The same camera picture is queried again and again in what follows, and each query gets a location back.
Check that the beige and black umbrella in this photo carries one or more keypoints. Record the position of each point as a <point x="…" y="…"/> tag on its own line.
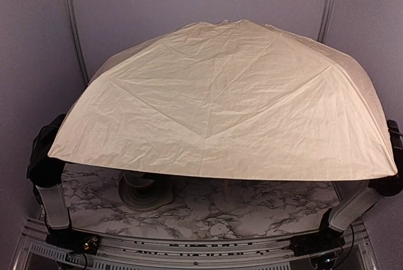
<point x="233" y="101"/>

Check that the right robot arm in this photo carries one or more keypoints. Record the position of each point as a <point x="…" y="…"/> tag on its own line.
<point x="336" y="220"/>

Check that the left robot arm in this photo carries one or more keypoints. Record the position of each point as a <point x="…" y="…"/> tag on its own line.
<point x="45" y="173"/>

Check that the white bowl red rim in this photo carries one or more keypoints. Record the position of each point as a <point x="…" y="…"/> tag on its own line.
<point x="137" y="180"/>

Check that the grey collapsed silicone lid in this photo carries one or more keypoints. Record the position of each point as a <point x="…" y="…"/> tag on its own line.
<point x="150" y="199"/>

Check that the right aluminium frame post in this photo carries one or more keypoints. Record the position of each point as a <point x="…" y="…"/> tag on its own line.
<point x="325" y="20"/>

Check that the aluminium frame post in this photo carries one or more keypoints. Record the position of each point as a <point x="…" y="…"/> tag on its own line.
<point x="325" y="20"/>
<point x="76" y="40"/>

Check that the left aluminium frame post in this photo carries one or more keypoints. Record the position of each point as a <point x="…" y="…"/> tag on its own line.
<point x="76" y="40"/>

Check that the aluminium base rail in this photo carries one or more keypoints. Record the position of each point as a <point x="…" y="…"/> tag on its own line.
<point x="121" y="252"/>

